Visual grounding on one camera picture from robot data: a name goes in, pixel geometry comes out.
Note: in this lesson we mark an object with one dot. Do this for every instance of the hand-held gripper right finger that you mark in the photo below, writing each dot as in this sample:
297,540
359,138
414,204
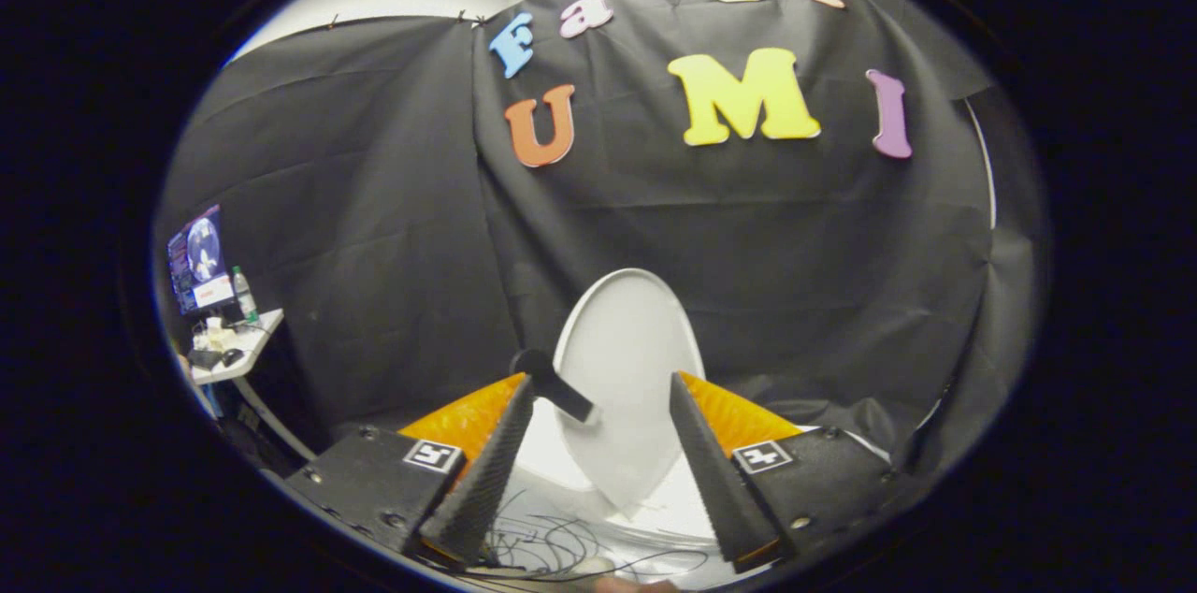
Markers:
715,471

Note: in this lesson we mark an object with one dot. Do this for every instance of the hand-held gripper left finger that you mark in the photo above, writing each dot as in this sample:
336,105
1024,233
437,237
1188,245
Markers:
486,471

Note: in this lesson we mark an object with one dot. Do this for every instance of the black backdrop cloth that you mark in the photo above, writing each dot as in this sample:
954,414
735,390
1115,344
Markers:
655,219

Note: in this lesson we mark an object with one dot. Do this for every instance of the white side desk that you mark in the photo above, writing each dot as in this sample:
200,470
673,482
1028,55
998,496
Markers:
248,354

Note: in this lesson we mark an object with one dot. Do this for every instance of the black computer mouse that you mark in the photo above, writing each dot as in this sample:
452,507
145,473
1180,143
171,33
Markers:
233,357

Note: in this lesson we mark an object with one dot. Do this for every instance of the clear plastic bottle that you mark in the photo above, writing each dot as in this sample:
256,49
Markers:
244,298

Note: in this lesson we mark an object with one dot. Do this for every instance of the computer monitor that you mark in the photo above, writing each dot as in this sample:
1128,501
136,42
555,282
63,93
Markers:
201,247

